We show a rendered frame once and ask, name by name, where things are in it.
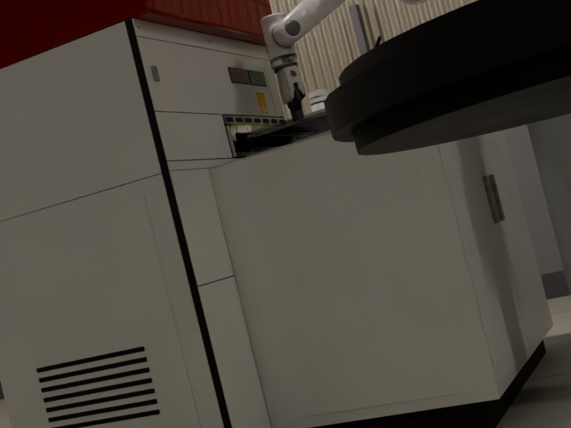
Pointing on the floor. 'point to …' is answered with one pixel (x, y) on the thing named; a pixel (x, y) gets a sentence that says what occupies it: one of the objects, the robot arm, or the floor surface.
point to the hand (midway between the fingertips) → (297, 117)
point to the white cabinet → (385, 282)
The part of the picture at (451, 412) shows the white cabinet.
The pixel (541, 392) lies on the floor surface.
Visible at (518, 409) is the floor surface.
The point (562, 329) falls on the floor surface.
